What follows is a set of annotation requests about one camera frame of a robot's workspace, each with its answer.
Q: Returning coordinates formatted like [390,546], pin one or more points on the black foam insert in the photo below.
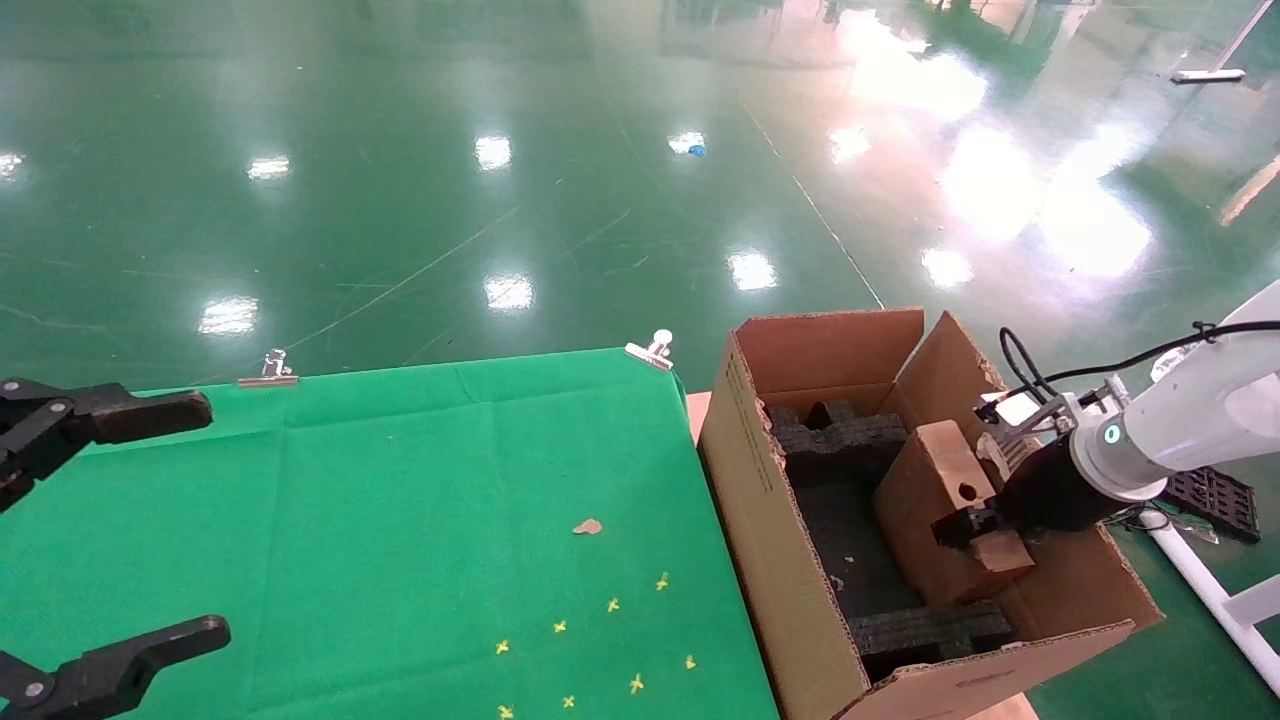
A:
[930,640]
[840,445]

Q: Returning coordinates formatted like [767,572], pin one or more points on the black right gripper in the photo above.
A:
[1050,490]

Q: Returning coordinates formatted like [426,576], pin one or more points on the small cardboard scrap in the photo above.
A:
[588,527]

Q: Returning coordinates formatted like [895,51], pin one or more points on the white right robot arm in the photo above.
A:
[1200,410]

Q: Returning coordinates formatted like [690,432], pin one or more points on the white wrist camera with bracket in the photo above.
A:
[1015,410]

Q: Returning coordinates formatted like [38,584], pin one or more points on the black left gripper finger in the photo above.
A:
[130,660]
[130,410]

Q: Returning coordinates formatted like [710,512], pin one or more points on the green tablecloth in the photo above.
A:
[400,500]

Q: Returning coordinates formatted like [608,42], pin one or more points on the black foam grid piece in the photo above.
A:
[1215,500]

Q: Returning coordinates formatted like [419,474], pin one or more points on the large open cardboard carton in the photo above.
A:
[760,560]

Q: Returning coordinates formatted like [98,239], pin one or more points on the small taped cardboard box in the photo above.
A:
[920,500]

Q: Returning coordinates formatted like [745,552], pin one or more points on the metal binder clip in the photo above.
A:
[270,375]
[648,353]

